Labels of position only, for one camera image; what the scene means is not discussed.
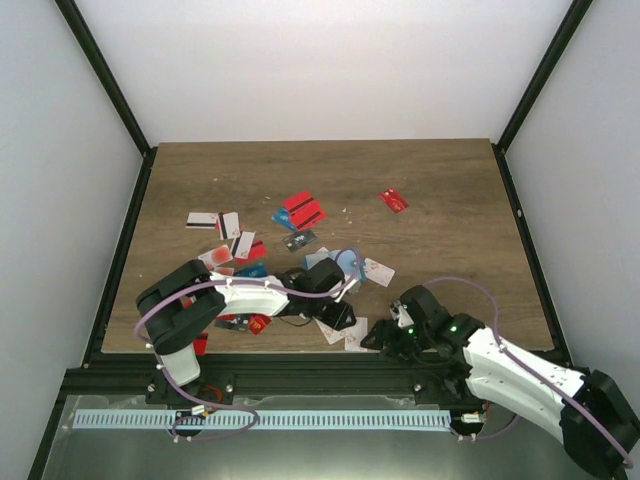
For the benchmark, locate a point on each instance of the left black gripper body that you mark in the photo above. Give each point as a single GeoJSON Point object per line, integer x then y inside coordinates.
{"type": "Point", "coordinates": [325, 315]}

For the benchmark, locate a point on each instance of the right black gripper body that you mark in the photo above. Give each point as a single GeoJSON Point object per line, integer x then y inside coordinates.
{"type": "Point", "coordinates": [408, 343]}

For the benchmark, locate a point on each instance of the teal card holder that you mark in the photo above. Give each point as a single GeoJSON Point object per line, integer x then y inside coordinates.
{"type": "Point", "coordinates": [350, 262]}

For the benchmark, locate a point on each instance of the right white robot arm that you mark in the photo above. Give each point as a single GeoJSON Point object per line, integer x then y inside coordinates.
{"type": "Point", "coordinates": [585, 410]}

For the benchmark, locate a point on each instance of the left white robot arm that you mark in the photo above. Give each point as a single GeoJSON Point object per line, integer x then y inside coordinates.
{"type": "Point", "coordinates": [177, 309]}

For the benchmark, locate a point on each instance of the black VIP card upper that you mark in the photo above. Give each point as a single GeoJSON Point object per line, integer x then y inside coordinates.
{"type": "Point", "coordinates": [298, 240]}

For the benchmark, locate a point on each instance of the white VIP sunset card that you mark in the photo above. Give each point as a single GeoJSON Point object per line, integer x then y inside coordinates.
{"type": "Point", "coordinates": [378, 273]}

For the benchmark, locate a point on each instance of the white blossom card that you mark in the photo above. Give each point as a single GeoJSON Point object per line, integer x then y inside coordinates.
{"type": "Point", "coordinates": [331, 336]}
{"type": "Point", "coordinates": [355, 334]}

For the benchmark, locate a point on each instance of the blue VIP card lower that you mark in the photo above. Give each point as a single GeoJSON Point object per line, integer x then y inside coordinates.
{"type": "Point", "coordinates": [257, 270]}

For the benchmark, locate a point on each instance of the blue vip card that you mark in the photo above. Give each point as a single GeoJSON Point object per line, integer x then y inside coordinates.
{"type": "Point", "coordinates": [257, 270]}
{"type": "Point", "coordinates": [282, 217]}

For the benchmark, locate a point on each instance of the red card under white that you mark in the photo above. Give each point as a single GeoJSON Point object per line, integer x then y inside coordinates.
{"type": "Point", "coordinates": [257, 251]}

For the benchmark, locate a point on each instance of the red VIP card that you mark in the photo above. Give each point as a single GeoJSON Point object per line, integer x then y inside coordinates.
{"type": "Point", "coordinates": [258, 323]}

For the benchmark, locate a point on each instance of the white card red circle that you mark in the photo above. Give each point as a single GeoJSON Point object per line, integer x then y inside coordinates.
{"type": "Point", "coordinates": [216, 257]}

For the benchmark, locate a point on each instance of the red card far right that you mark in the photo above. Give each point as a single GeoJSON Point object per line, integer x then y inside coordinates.
{"type": "Point", "coordinates": [394, 200]}

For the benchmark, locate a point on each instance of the white card vertical stripe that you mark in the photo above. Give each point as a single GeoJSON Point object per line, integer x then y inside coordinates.
{"type": "Point", "coordinates": [228, 225]}

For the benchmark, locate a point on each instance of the white card black stripe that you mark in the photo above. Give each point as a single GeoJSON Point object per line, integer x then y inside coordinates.
{"type": "Point", "coordinates": [202, 220]}

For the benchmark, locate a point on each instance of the red stripe card front edge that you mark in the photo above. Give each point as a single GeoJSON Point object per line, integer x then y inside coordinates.
{"type": "Point", "coordinates": [200, 344]}

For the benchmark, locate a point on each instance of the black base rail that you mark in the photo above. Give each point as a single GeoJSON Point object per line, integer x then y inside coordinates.
{"type": "Point", "coordinates": [262, 374]}

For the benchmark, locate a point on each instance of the light blue slotted rail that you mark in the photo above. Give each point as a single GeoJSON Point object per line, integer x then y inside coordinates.
{"type": "Point", "coordinates": [402, 420]}

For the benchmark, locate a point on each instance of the black frame post left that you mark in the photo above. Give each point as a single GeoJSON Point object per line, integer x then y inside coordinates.
{"type": "Point", "coordinates": [92, 52]}

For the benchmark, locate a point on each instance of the black frame post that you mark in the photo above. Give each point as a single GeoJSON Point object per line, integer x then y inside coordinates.
{"type": "Point", "coordinates": [92, 52]}
{"type": "Point", "coordinates": [557, 46]}

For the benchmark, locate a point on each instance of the black frame post right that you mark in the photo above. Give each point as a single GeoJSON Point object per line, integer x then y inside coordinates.
{"type": "Point", "coordinates": [557, 46]}

